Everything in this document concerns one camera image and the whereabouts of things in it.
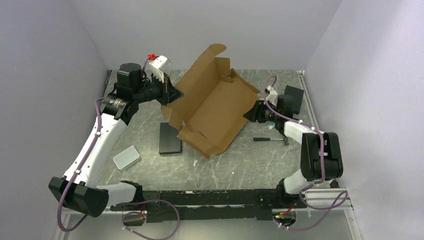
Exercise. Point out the brown cardboard box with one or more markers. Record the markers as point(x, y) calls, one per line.
point(209, 115)

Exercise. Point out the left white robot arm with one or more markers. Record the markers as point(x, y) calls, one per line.
point(78, 188)

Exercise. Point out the black rectangular block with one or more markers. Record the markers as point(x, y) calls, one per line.
point(169, 143)

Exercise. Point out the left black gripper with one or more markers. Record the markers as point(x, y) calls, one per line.
point(169, 92)

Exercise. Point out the black square box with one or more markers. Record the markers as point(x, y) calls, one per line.
point(297, 95)

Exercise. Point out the black handled claw hammer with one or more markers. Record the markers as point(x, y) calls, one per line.
point(281, 138)

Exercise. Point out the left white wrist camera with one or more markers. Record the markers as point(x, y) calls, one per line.
point(159, 64)

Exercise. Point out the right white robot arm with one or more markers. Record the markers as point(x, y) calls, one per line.
point(320, 157)

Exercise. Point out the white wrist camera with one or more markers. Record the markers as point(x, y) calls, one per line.
point(159, 64)
point(271, 95)

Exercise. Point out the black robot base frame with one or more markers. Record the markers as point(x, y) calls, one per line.
point(170, 205)

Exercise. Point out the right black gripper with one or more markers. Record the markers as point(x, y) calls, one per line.
point(256, 112)

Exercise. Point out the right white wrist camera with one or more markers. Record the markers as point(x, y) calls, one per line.
point(271, 95)

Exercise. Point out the silver metal tin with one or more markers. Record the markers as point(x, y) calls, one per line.
point(125, 158)

